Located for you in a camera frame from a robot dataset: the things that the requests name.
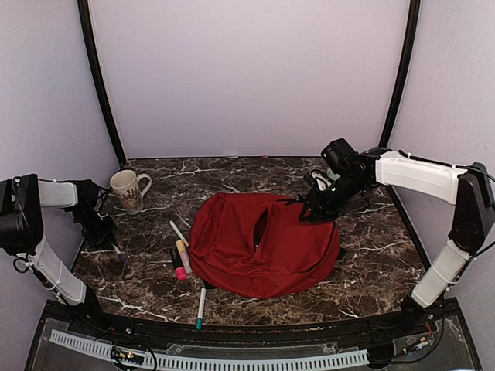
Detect white teal marker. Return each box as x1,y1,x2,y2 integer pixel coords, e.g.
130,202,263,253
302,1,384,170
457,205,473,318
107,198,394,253
196,287,207,330

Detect white purple marker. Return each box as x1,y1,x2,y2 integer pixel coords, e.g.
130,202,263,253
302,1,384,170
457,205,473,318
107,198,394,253
112,244,126,263

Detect left black frame post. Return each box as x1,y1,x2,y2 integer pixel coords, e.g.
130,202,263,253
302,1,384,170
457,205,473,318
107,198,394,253
77,0,127,165

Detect white patterned mug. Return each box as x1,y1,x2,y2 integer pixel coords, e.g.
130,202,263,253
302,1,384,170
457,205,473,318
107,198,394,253
110,169,152,216

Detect white pink-tipped marker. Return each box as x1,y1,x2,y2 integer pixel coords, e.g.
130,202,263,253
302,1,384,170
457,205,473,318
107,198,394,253
169,220,189,247

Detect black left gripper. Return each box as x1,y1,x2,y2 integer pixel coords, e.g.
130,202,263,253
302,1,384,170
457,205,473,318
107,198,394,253
72,208,117,250

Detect small circuit board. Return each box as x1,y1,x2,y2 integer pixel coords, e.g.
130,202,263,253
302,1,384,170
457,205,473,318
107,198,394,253
111,347,145,366

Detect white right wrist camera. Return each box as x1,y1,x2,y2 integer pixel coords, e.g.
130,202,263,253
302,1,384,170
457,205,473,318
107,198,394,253
303,170,334,192

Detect pastel yellow pink highlighter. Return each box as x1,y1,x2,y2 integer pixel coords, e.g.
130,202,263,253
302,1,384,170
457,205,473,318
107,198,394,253
176,240,193,274

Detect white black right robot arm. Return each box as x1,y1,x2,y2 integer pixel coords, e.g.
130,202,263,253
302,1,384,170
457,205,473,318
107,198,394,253
300,138,494,335

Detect black pink highlighter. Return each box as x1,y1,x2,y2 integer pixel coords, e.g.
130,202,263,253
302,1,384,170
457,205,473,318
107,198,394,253
169,247,187,281

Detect white slotted cable duct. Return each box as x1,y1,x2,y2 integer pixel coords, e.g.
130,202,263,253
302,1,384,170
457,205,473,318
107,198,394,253
49,330,369,370

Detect right black frame post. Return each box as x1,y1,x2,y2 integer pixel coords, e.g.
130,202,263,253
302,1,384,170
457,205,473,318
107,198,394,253
378,0,421,147

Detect black front rail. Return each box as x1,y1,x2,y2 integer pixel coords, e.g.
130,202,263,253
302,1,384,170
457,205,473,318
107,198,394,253
38,299,461,349

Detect red student backpack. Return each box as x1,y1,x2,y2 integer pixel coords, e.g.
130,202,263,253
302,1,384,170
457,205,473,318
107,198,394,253
189,193,341,299

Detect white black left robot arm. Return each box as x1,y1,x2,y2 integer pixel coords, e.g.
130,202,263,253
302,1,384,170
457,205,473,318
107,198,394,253
1,174,119,337

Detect black frame post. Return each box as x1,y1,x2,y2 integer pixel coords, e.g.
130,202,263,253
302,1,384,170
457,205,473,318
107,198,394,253
378,0,421,147
77,0,127,165

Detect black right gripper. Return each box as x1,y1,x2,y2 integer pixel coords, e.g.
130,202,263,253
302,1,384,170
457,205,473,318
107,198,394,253
299,173,368,223

